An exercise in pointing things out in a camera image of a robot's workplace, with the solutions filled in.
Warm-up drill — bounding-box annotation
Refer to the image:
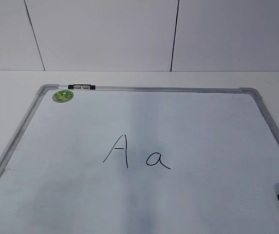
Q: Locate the black marker pen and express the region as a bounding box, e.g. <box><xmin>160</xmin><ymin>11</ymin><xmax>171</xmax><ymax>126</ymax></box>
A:
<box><xmin>58</xmin><ymin>84</ymin><xmax>96</xmax><ymax>90</ymax></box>

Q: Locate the white board with grey frame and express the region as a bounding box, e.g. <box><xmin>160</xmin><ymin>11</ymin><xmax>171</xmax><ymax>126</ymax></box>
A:
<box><xmin>0</xmin><ymin>85</ymin><xmax>279</xmax><ymax>234</ymax></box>

